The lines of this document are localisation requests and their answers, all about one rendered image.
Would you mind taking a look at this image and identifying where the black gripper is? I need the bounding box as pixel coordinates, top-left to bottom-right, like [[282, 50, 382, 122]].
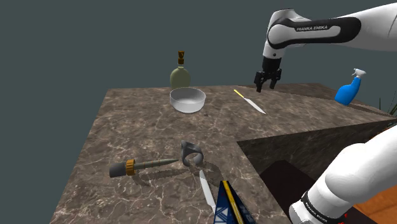
[[254, 57, 283, 94]]

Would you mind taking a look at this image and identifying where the blue spray bottle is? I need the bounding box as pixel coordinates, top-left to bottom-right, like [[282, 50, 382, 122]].
[[333, 67, 367, 107]]

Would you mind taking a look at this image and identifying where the white bowl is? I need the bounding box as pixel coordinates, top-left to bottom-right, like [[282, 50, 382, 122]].
[[169, 87, 207, 115]]

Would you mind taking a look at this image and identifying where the green bottle with brown cap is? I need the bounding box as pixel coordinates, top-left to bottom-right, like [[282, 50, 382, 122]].
[[169, 50, 192, 91]]

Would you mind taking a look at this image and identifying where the white knife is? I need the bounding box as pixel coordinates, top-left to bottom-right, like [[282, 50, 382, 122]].
[[198, 169, 217, 216]]

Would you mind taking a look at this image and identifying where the blue patterned triangular box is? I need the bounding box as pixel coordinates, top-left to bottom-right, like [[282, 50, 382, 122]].
[[212, 179, 257, 224]]

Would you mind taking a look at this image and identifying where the grey dropper with orange collar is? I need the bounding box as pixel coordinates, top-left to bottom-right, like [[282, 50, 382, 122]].
[[108, 158, 180, 179]]

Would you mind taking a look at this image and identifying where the knife with yellow handle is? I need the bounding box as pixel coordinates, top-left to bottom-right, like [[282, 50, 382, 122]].
[[232, 88, 267, 116]]

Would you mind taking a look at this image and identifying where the grey ring-shaped holder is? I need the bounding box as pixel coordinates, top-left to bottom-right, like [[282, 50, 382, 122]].
[[180, 139, 205, 167]]

